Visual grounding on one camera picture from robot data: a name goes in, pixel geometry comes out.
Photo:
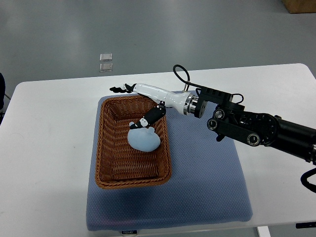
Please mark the white robotic hand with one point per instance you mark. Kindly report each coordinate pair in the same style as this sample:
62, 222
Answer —
182, 102

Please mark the blue plush toy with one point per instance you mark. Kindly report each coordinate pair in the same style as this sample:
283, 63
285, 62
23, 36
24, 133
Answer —
143, 138

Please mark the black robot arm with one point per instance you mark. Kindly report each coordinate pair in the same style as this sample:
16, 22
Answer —
229, 119

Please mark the brown wicker basket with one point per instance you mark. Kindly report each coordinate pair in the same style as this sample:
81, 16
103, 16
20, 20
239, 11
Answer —
118, 165

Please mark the upper floor metal plate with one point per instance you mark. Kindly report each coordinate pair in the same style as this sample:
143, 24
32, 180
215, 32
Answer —
106, 57

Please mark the blue fabric mat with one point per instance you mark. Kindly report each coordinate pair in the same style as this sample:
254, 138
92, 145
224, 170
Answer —
190, 179

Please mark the dark object at left edge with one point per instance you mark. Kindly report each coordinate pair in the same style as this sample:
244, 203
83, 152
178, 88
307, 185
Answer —
2, 94

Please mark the cardboard box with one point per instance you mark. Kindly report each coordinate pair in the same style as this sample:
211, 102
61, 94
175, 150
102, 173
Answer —
300, 6

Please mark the white table leg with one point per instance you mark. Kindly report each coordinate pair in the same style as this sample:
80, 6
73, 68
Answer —
263, 231

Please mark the black table bracket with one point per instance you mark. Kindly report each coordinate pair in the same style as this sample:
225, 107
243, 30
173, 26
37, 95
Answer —
305, 225

